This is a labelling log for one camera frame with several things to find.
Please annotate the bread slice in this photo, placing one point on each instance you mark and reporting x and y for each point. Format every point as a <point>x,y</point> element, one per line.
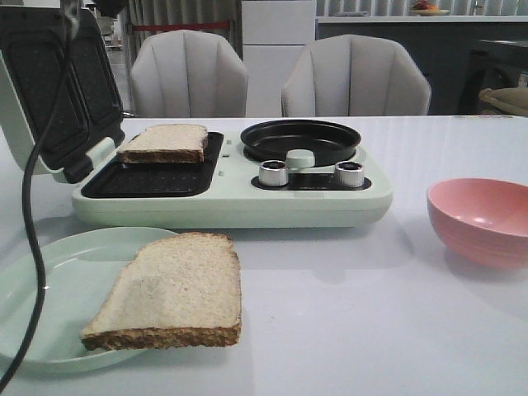
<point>179,291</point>
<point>173,143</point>

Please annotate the pink bowl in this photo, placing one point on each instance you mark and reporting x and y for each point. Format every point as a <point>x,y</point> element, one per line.
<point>484,220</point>

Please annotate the green breakfast maker lid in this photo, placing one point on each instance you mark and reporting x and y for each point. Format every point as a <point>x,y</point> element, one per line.
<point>83,117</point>

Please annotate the green breakfast maker base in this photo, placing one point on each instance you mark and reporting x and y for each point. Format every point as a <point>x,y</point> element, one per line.
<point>223,193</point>

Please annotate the left silver control knob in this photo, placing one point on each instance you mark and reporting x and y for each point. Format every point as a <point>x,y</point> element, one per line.
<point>273,173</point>

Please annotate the silver control knob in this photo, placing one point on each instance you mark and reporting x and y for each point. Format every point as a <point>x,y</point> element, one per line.
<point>273,173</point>
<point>349,174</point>

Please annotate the black round frying pan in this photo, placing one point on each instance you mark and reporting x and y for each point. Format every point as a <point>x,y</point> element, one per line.
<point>329,142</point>

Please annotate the right silver control knob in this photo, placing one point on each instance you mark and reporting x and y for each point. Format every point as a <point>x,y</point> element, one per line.
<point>349,174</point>

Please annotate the right beige chair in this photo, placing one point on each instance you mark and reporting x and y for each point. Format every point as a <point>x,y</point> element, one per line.
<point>355,75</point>

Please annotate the beige chair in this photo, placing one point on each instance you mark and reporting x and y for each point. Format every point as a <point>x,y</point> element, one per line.
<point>188,74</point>
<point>355,75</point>

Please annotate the left beige chair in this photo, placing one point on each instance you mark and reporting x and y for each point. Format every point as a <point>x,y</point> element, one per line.
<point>188,74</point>

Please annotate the white refrigerator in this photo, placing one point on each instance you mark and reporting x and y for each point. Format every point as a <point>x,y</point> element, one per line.
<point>274,32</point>

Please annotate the green round plate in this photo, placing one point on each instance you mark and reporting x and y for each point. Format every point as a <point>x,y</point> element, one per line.
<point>80,271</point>

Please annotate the grey corrugated curtain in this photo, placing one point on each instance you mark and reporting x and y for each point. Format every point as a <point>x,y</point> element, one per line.
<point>220,17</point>

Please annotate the grey kitchen counter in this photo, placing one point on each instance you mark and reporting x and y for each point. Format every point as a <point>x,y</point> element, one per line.
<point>458,55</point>

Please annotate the fruit plate on counter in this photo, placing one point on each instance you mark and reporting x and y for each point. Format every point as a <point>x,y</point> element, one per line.
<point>424,8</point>

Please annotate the beige cushion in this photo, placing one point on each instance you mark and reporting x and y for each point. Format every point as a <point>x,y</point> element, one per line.
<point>506,101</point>

